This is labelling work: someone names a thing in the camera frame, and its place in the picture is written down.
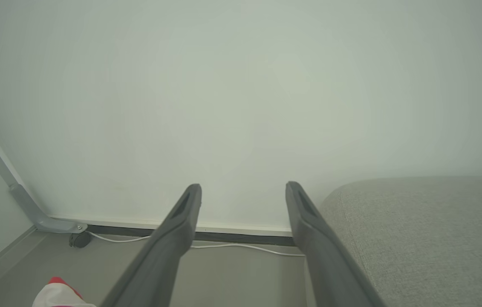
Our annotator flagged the white and red clothing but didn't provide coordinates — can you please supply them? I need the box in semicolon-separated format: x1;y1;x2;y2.
32;277;97;307

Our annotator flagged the small dark caster wheel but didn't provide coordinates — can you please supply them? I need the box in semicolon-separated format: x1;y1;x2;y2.
69;232;92;248

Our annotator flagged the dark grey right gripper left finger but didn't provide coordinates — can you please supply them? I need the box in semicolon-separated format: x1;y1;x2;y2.
99;184;202;307

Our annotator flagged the grey fabric cushion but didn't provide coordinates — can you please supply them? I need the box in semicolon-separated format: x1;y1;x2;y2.
304;175;482;307

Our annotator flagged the thin white floor cable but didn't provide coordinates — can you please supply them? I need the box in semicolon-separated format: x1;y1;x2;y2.
87;231;306;258

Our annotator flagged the grey metal stand leg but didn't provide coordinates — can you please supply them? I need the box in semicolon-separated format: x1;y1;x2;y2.
0;117;88;234

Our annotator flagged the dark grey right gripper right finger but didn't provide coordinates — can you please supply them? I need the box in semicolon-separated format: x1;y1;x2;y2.
285;181;387;307

